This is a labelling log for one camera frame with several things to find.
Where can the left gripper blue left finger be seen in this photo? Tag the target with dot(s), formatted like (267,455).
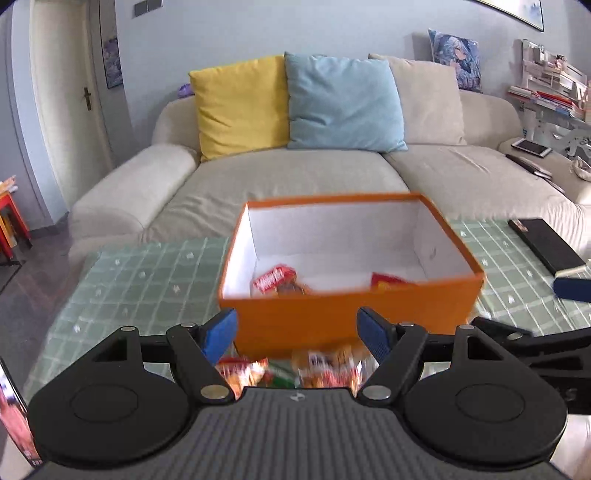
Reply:
(195,350)

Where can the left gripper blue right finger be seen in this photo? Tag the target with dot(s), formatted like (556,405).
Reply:
(398,349)

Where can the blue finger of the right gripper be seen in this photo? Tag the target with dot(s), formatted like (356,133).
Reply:
(566,350)
(573,289)

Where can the peanut snack bag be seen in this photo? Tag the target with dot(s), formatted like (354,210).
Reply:
(346,367)

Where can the large red snack bag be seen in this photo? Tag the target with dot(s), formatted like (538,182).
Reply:
(385,282)

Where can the green sausage stick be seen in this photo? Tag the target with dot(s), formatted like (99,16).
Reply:
(279,376)

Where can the Mimi fries snack bag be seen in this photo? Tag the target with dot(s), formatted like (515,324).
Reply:
(269,282)

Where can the red braised meat pack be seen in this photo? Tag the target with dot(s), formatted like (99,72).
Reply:
(292,287)

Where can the black notebook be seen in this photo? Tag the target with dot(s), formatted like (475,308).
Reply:
(548,246)

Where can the green checked tablecloth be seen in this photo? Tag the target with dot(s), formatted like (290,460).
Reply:
(155,286)

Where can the black remote on sofa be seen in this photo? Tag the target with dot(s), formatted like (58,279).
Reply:
(530,166)

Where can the orange cardboard box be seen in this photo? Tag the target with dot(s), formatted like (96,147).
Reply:
(336,243)

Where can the white tablet on sofa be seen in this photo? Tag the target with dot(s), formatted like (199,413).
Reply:
(531,148)

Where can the beige sofa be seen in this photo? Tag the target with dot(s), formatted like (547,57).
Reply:
(165,194)

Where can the smartphone on stand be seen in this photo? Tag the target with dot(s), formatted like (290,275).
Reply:
(14,417)

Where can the white desk shelf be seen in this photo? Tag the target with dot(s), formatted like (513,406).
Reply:
(554,99)

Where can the red orange stools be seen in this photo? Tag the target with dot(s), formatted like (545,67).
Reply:
(13,227)

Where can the beige cushion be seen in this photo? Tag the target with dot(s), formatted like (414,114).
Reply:
(430,99)

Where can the yellow cushion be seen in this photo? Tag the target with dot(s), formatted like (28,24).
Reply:
(241,107)

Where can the light blue cushion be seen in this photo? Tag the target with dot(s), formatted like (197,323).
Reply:
(337,103)

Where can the anime print cushion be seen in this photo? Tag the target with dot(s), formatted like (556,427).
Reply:
(460,53)

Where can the white door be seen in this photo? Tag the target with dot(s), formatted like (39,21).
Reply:
(65,92)

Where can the framed wall picture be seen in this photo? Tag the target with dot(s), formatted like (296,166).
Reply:
(529,12)

